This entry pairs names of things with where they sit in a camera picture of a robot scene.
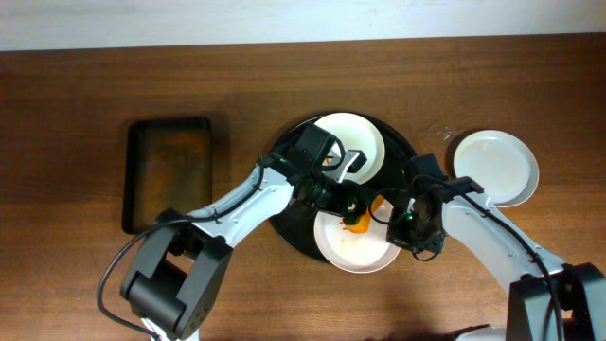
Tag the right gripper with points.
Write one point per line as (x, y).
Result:
(398, 232)

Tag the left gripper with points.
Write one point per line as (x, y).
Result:
(350, 204)

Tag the orange green sponge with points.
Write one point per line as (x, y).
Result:
(364, 222)

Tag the white plate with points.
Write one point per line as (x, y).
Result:
(355, 253)
(357, 133)

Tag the grey-white plate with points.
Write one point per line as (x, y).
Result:
(502, 164)

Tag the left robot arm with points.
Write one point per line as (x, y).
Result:
(177, 273)

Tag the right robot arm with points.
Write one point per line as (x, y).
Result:
(548, 298)

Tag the round black tray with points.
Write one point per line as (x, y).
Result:
(295, 225)

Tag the black rectangular tray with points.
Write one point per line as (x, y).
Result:
(168, 165)

